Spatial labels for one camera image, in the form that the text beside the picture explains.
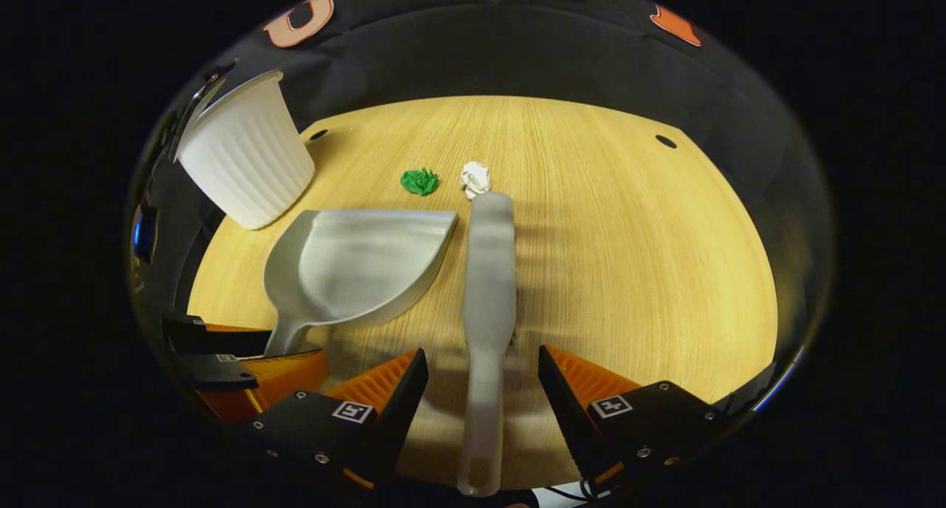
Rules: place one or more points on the small grey broom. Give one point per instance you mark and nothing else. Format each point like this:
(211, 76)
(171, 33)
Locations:
(488, 293)

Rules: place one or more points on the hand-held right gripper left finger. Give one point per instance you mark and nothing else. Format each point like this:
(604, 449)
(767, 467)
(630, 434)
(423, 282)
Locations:
(403, 412)

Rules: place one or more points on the white paper ball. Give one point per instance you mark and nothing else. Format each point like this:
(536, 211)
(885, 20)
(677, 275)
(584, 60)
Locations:
(475, 178)

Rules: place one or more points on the wooden desktop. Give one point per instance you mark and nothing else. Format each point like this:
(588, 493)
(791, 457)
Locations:
(628, 271)

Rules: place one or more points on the grey plastic dustpan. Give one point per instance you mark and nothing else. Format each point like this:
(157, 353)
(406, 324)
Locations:
(355, 264)

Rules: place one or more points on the white ribbed garbage bin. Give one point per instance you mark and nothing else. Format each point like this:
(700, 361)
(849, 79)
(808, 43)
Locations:
(247, 160)

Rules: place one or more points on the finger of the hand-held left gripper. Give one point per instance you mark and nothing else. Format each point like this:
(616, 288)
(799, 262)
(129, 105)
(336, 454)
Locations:
(273, 378)
(199, 338)

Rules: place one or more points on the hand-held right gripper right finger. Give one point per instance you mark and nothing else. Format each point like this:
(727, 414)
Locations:
(565, 419)

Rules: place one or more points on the green paper ball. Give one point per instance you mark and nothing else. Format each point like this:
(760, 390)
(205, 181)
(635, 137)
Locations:
(420, 182)

